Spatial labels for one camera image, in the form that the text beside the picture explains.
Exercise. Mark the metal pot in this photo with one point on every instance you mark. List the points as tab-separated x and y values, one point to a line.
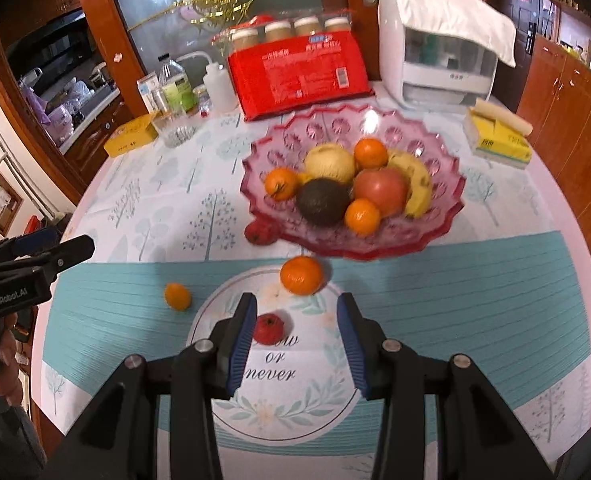
99	73

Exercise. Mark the large orange mandarin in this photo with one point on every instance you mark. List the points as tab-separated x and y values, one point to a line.
370	153
301	275
362	216

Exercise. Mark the white countertop appliance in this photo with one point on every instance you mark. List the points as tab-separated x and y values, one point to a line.
425	75

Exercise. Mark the ribbed glass tumbler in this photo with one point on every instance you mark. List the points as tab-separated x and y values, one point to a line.
175	131

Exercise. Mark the small dark-marked mandarin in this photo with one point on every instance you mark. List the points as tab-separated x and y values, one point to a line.
281	183

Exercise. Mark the yellow spotted banana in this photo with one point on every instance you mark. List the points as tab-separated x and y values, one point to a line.
418	185

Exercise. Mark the tall wooden cabinet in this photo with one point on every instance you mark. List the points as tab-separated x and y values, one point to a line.
565	110

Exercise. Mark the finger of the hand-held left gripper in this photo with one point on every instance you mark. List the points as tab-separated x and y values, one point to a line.
35	241
73	254

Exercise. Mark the person's left hand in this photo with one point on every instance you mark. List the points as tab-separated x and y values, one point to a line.
6	360

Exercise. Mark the yellow round pear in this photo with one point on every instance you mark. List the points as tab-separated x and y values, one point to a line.
329	162

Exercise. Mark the yellow flat box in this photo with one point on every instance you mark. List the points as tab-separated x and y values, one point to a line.
130	135

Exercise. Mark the red plastic package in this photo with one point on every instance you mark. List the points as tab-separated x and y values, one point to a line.
295	77

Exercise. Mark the white wall pipes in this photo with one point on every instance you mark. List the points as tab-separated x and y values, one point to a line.
6	147

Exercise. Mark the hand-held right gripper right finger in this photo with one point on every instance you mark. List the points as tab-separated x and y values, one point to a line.
353	350

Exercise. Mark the large red-yellow apple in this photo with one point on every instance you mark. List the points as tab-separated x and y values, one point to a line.
380	190

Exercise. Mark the small clear jar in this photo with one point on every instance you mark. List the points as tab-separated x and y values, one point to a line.
201	94

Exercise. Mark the white tree-print tablecloth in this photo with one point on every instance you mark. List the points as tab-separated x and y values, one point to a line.
175	200

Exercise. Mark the purple plastic bag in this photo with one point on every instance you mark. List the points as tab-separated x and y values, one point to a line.
50	112

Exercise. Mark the teal striped placemat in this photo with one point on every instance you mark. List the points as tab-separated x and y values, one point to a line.
475	285

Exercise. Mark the white squeeze bottle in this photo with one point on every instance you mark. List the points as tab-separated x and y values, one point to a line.
219	87

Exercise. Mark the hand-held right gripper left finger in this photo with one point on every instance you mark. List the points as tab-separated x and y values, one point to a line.
240	345

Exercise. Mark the wooden kitchen cabinet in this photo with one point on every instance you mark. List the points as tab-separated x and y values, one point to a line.
100	127

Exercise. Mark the pink glass fruit bowl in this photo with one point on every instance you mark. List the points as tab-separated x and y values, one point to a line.
300	135

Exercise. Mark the white cloth cover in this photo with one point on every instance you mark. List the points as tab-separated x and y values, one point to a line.
450	15

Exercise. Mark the red round container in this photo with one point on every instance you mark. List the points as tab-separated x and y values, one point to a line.
31	221

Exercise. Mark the clear bottle with green label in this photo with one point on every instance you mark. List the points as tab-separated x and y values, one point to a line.
175	85

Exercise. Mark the white carton box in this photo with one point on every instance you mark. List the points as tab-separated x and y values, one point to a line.
148	92

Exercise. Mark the yellow tissue pack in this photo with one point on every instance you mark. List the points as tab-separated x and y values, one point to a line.
500	142

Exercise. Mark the dark green avocado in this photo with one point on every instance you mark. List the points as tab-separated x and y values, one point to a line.
323	202

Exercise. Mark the small red object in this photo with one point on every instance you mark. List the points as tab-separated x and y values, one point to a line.
204	111

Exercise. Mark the small red apple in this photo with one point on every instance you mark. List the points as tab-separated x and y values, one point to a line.
270	328
260	232

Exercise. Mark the glass jar with white lid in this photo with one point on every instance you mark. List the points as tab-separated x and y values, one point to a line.
338	23
245	39
278	31
308	25

